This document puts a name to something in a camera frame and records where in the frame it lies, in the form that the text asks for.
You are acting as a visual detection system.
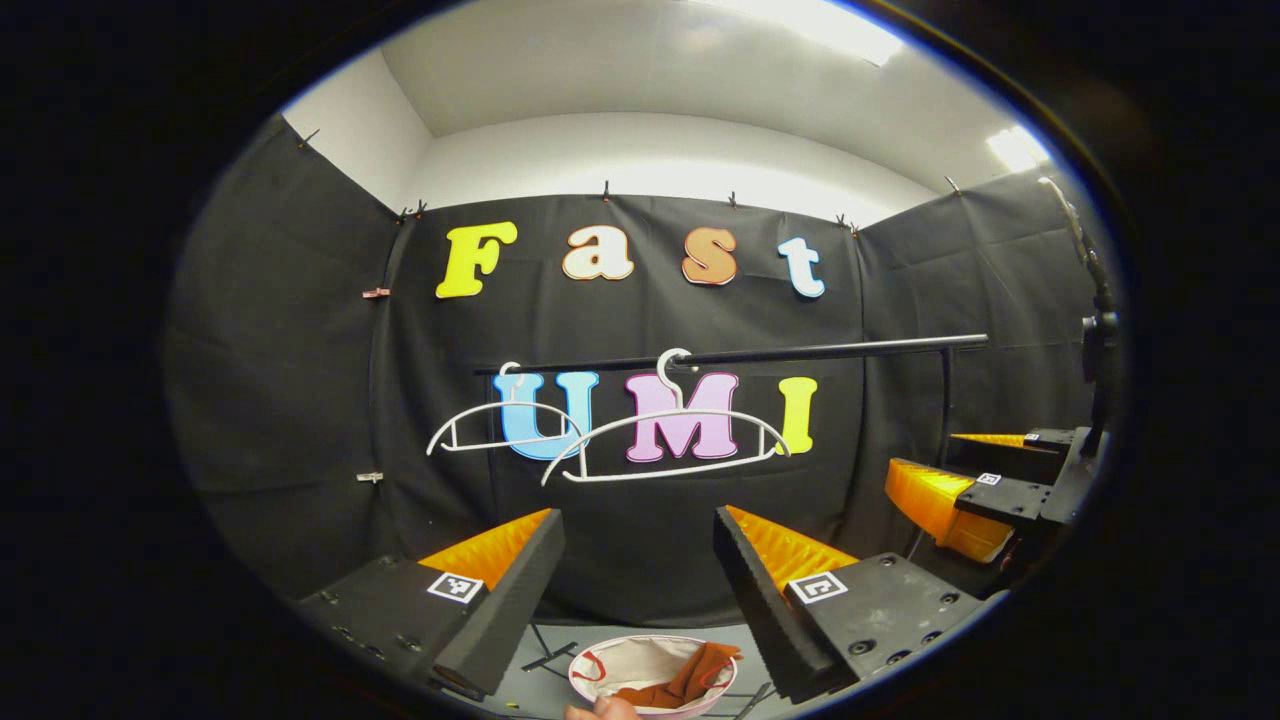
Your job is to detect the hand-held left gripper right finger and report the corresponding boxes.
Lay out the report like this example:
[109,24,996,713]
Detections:
[711,503,994,706]

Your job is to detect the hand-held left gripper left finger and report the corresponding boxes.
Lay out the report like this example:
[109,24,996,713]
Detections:
[296,506,568,700]

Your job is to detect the orange corduroy jacket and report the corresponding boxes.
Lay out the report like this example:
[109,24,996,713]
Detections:
[612,642,743,709]

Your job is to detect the pink white laundry hamper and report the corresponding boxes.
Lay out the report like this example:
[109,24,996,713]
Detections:
[568,635,739,719]

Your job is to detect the white plastic hanger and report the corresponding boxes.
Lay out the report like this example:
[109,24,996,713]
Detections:
[542,348,791,487]
[427,362,587,459]

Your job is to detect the black clothes rack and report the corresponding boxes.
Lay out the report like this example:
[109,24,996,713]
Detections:
[475,335,991,719]

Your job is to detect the thin grey rod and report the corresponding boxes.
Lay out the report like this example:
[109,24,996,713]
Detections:
[1038,177,1113,313]

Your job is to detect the black backdrop cloth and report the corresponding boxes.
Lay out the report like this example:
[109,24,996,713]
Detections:
[162,115,1121,631]

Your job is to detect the small ceiling light panel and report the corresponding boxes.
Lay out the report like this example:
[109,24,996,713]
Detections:
[987,125,1053,174]

